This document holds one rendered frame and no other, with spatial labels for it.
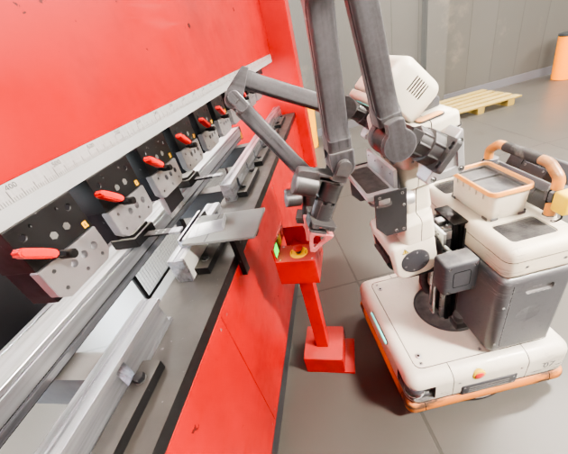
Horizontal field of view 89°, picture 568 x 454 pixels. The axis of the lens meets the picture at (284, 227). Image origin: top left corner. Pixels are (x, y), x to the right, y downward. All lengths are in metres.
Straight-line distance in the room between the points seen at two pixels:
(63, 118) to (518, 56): 6.31
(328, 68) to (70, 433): 0.87
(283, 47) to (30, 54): 2.40
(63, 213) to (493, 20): 5.98
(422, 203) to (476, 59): 5.09
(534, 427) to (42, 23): 1.99
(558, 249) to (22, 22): 1.43
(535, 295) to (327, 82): 1.01
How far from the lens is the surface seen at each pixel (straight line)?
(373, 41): 0.69
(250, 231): 0.96
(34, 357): 1.03
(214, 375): 0.97
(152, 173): 0.94
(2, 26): 0.79
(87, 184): 0.77
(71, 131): 0.79
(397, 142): 0.72
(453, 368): 1.44
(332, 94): 0.67
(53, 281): 0.69
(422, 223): 1.07
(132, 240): 1.19
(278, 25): 3.00
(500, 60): 6.34
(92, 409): 0.81
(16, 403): 1.02
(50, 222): 0.70
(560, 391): 1.84
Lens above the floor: 1.49
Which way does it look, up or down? 32 degrees down
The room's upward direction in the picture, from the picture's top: 16 degrees counter-clockwise
